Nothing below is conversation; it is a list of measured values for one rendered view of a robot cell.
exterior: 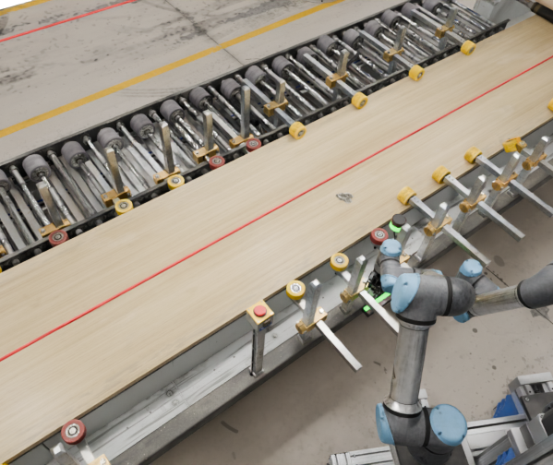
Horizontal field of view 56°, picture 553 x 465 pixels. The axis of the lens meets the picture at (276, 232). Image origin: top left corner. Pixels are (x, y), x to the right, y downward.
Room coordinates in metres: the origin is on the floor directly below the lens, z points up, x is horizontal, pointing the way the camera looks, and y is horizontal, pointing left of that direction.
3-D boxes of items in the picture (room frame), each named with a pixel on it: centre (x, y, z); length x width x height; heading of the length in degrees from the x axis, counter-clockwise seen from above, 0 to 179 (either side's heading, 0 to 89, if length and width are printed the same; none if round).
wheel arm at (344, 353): (1.02, -0.24, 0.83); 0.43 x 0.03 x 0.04; 41
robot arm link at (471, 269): (1.17, -0.77, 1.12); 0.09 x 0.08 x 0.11; 41
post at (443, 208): (1.54, -0.73, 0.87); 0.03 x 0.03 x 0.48; 41
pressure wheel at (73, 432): (0.51, 0.64, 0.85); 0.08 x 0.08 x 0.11
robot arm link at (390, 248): (1.16, -0.43, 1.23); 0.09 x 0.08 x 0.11; 0
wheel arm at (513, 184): (1.87, -1.15, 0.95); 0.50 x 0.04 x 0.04; 41
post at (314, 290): (1.04, -0.17, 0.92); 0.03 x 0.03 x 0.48; 41
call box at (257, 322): (0.87, 0.03, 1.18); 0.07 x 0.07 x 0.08; 41
